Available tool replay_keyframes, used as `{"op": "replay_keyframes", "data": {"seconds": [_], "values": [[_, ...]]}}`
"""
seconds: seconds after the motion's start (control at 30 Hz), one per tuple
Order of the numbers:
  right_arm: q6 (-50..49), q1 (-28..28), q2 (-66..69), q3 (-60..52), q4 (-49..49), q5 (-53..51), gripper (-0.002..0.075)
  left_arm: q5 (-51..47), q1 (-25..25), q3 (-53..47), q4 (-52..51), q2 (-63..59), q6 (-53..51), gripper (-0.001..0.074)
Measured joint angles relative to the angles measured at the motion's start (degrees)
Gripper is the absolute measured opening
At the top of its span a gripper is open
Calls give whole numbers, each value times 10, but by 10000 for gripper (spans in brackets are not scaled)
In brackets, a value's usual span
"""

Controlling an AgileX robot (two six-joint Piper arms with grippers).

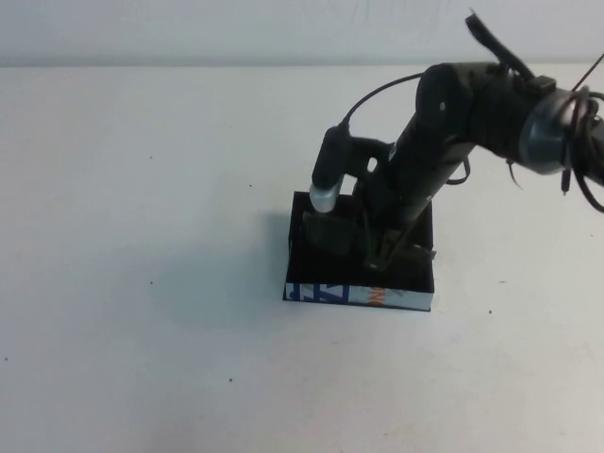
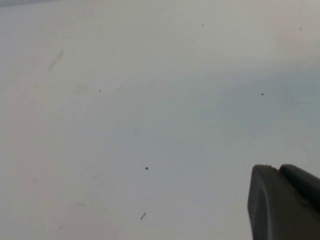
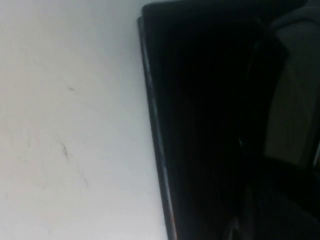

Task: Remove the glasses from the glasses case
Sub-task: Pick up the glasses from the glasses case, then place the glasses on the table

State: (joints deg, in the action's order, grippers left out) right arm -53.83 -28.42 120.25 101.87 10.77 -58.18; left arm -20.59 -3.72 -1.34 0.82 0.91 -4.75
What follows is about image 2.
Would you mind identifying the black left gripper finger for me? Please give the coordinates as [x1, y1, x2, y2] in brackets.
[246, 163, 320, 240]

